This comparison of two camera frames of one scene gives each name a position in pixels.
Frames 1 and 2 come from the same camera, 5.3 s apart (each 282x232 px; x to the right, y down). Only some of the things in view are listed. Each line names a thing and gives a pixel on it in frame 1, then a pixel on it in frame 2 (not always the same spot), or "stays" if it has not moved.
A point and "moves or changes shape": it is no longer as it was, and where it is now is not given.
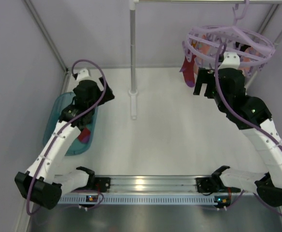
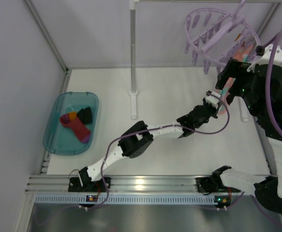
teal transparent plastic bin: [60, 101] stays
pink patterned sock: [246, 69] moves or changes shape
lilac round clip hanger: [229, 45] moves or changes shape
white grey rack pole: [133, 93] stays
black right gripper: [206, 79] -> [231, 73]
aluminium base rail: [156, 184] stays
